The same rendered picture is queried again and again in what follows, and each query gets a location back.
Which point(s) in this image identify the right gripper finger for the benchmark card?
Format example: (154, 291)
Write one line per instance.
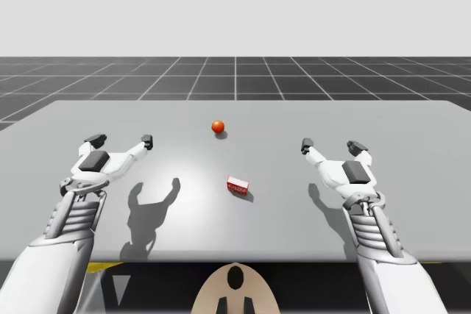
(314, 155)
(358, 148)

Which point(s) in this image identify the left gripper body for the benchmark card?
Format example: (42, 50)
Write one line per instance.
(116, 165)

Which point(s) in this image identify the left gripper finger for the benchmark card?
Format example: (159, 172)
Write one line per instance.
(138, 150)
(93, 139)

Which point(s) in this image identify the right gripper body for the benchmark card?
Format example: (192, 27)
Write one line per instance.
(333, 174)

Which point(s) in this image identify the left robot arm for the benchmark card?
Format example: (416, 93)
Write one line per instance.
(48, 255)

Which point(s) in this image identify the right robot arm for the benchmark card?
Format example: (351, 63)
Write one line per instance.
(390, 262)

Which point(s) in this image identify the red and white carton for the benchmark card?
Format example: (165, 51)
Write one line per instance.
(237, 184)

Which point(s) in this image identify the small round ball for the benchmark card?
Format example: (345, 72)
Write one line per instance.
(218, 126)

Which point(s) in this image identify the tan robot part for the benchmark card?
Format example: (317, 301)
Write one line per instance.
(217, 288)

